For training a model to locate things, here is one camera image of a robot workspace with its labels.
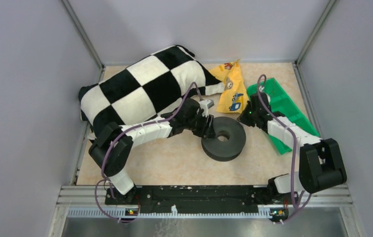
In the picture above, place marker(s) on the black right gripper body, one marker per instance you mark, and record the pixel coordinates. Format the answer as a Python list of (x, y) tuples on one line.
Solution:
[(247, 116)]

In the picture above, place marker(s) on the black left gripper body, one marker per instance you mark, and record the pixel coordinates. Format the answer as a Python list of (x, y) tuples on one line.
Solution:
[(198, 124)]

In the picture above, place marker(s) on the grey plastic cable spool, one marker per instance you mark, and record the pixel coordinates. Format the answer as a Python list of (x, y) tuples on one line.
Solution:
[(229, 141)]

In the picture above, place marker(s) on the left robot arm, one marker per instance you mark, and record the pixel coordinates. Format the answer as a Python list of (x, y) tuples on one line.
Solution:
[(112, 148)]

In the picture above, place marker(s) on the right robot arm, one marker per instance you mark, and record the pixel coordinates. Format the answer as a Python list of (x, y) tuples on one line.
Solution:
[(317, 163)]

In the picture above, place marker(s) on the yellow cartoon print cloth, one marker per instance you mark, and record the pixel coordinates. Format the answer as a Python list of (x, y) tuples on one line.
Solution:
[(234, 97)]

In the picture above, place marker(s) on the green three-compartment plastic bin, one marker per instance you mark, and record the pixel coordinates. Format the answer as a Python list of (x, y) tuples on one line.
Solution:
[(281, 102)]

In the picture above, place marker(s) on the black white checkered pillow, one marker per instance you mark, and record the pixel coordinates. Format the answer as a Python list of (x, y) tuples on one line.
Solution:
[(148, 88)]

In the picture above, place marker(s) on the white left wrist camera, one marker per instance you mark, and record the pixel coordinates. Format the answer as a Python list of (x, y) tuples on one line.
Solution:
[(205, 105)]

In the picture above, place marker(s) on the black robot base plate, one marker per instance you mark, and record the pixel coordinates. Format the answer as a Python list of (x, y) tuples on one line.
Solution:
[(212, 199)]

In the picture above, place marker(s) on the aluminium front rail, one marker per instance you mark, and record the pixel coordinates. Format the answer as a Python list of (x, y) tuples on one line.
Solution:
[(81, 211)]

